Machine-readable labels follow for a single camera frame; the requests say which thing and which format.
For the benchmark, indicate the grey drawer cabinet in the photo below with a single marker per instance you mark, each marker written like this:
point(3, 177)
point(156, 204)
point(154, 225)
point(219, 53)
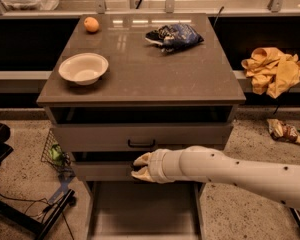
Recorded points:
point(143, 84)

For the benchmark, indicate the brown snack bag on floor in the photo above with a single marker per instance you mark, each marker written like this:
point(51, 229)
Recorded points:
point(281, 131)

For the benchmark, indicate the orange fruit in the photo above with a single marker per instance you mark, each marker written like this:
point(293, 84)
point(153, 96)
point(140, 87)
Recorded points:
point(91, 24)

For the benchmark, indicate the middle grey drawer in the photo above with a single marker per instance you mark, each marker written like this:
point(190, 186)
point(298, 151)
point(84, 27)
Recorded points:
point(118, 171)

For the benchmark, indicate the yellow cloth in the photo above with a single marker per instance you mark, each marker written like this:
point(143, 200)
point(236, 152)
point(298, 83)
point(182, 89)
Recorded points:
point(271, 71)

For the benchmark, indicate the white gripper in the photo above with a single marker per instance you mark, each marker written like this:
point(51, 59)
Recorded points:
point(157, 165)

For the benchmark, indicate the black stand leg left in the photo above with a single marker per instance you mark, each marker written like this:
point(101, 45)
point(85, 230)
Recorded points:
point(40, 224)

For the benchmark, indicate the white bowl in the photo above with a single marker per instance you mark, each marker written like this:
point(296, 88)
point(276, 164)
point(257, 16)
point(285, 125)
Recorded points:
point(83, 69)

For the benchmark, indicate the bottom open drawer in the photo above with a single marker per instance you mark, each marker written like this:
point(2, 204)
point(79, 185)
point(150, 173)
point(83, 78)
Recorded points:
point(144, 211)

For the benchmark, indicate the wire basket with green item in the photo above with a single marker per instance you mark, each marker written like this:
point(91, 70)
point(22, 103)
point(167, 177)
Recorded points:
point(53, 155)

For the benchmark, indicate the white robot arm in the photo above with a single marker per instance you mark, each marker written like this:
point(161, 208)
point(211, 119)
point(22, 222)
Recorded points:
point(275, 181)

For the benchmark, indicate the blue chip bag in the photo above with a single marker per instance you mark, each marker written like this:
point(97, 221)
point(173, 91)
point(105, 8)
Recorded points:
point(174, 37)

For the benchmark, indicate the top grey drawer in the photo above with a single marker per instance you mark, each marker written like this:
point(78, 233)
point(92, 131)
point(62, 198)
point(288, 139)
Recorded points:
point(140, 137)

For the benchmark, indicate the grey drawer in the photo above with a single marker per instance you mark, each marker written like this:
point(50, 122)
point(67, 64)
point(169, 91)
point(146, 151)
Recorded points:
point(140, 137)
point(118, 171)

